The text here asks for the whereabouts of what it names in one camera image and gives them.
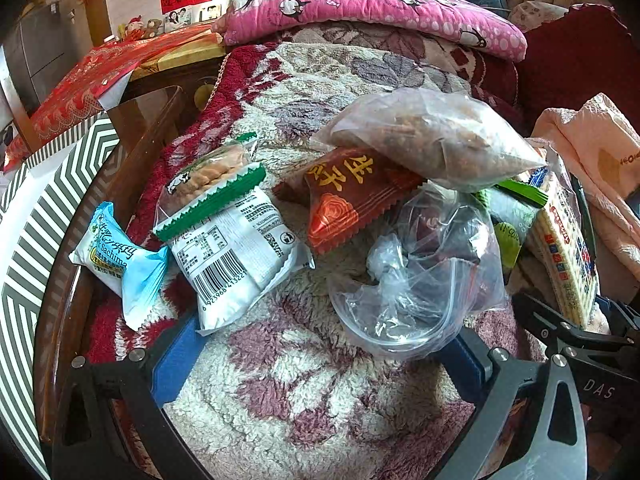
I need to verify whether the colourful cracker packet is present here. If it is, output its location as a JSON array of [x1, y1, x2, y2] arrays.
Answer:
[[528, 167, 599, 328]]

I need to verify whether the clear zip bag of dates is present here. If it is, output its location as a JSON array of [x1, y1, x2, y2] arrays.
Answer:
[[328, 183, 509, 361]]

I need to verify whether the light blue sachima packet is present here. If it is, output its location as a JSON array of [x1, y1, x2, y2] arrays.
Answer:
[[68, 202, 169, 332]]

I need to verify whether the white green-edged biscuit packet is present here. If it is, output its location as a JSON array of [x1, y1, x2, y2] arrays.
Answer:
[[153, 162, 314, 336]]

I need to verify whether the red Chinese-lettered snack packet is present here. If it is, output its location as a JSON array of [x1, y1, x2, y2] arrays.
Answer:
[[272, 148, 424, 255]]

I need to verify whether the clear bag of brown snacks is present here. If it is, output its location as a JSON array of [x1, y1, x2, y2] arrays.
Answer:
[[314, 88, 546, 192]]

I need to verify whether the round biscuit clear packet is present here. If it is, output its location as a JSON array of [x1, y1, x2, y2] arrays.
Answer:
[[155, 132, 258, 226]]

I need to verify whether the green snack packet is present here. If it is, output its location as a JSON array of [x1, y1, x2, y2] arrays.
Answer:
[[474, 179, 548, 282]]

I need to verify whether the dark wooden side table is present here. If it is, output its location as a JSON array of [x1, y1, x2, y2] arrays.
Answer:
[[31, 84, 187, 443]]

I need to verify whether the floral red white blanket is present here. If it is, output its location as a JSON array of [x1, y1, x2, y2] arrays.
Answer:
[[84, 22, 549, 480]]

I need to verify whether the pink cloth bag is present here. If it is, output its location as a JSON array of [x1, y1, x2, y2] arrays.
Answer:
[[533, 93, 639, 276]]

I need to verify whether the green striped white box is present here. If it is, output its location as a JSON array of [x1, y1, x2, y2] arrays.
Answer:
[[1, 113, 119, 479]]

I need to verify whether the red gold patterned cloth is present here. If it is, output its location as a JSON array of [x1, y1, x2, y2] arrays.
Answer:
[[29, 25, 221, 145]]

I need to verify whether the grey refrigerator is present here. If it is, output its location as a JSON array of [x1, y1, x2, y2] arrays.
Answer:
[[3, 0, 78, 116]]

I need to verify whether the santa plush toy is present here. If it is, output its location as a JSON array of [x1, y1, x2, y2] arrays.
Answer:
[[119, 15, 146, 41]]

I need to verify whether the pink penguin pillow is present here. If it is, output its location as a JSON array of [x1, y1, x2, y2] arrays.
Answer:
[[213, 0, 527, 63]]

